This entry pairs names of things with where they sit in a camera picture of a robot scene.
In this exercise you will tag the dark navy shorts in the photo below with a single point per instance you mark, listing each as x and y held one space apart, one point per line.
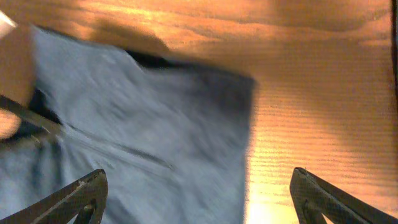
170 136

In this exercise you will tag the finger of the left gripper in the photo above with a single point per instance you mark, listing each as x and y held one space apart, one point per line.
12 106

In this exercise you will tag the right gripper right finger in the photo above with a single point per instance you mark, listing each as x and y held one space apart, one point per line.
316 200

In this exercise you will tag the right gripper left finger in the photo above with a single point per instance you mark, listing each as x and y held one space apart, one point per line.
83 201

